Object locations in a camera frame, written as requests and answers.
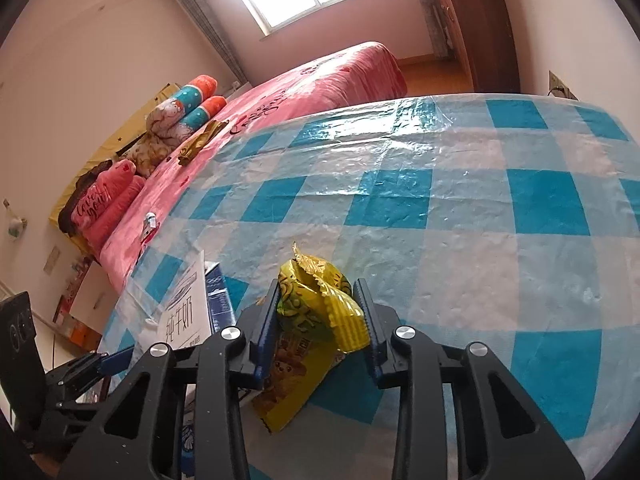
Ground pink love you bedspread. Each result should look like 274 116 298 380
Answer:
99 41 407 292

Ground blue checkered plastic tablecloth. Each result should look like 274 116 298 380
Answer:
100 94 639 478

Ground yellow headboard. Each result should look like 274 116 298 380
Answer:
49 82 180 230

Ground dark brown garment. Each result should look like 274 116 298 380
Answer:
58 159 113 237

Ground white milk carton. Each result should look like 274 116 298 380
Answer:
134 249 238 476

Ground hanging wall ornament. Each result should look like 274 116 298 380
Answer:
2 198 28 240

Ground wall socket plate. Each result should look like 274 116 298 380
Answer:
43 246 61 275

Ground orange boxes on floor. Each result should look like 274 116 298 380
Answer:
52 253 104 352

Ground white bedside cabinet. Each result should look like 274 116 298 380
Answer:
70 262 118 334

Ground olive green cloth on bed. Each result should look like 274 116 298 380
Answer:
178 120 228 167

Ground yellow snack bag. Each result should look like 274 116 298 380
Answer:
252 245 370 434

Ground small snack wrapper on bed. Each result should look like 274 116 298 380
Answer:
138 211 160 257

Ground floral pillow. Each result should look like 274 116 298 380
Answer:
124 133 172 179

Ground grey checked curtain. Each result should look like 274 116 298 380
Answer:
176 0 250 84

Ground brown wooden dresser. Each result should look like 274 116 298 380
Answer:
438 0 521 93

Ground folded pink blanket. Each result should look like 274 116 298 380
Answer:
70 158 145 256

